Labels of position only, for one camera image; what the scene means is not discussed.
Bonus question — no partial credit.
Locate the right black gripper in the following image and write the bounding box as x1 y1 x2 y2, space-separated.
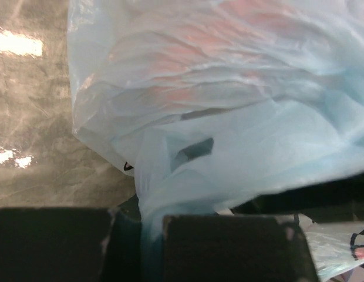
232 173 364 223

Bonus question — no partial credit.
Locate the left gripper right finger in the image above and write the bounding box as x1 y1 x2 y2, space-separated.
163 215 319 281

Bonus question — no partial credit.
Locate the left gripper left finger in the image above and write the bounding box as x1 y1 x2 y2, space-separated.
0 207 141 281

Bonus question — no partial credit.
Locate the blue plastic bag with print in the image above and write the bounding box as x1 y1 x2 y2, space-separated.
67 1 364 281

